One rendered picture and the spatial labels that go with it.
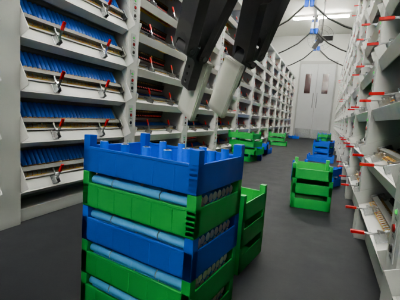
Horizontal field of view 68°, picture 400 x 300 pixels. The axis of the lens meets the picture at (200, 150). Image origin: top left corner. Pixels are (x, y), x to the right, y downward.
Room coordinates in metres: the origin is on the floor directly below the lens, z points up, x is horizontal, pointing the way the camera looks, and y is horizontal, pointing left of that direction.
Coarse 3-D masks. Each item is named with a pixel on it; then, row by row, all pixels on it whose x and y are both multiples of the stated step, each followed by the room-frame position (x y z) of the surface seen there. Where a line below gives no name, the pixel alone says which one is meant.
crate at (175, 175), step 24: (96, 144) 0.66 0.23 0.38; (120, 144) 0.74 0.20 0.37; (144, 144) 0.80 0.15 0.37; (240, 144) 0.67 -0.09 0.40; (96, 168) 0.63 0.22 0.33; (120, 168) 0.59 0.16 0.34; (144, 168) 0.56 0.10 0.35; (168, 168) 0.53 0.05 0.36; (192, 168) 0.50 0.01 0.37; (216, 168) 0.55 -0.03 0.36; (240, 168) 0.66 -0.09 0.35; (192, 192) 0.50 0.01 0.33
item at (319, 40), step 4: (324, 4) 6.06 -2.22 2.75; (324, 8) 6.06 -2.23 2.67; (324, 12) 6.06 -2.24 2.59; (316, 36) 5.83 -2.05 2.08; (324, 36) 5.80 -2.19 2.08; (328, 36) 5.78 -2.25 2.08; (332, 36) 5.75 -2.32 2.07; (316, 40) 5.88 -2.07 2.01; (320, 40) 5.83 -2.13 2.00; (316, 44) 5.86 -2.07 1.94; (324, 44) 5.76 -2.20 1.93
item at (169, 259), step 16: (96, 224) 0.62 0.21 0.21; (96, 240) 0.62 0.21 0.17; (112, 240) 0.60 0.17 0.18; (128, 240) 0.58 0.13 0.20; (144, 240) 0.55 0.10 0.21; (192, 240) 0.50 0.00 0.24; (224, 240) 0.61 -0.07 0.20; (128, 256) 0.58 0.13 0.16; (144, 256) 0.55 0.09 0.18; (160, 256) 0.53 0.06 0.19; (176, 256) 0.51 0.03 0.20; (192, 256) 0.50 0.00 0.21; (208, 256) 0.55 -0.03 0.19; (176, 272) 0.51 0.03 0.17; (192, 272) 0.50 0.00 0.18
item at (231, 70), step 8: (224, 64) 0.36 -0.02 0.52; (232, 64) 0.35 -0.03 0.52; (240, 64) 0.34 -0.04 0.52; (224, 72) 0.36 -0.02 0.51; (232, 72) 0.35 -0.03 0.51; (240, 72) 0.35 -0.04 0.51; (224, 80) 0.36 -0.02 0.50; (232, 80) 0.35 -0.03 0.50; (216, 88) 0.37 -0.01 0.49; (224, 88) 0.36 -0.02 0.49; (232, 88) 0.35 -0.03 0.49; (216, 96) 0.38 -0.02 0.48; (224, 96) 0.36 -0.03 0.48; (232, 96) 0.36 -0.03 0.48; (208, 104) 0.39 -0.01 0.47; (216, 104) 0.38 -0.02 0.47; (224, 104) 0.36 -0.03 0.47; (216, 112) 0.38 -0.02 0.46; (224, 112) 0.37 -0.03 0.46
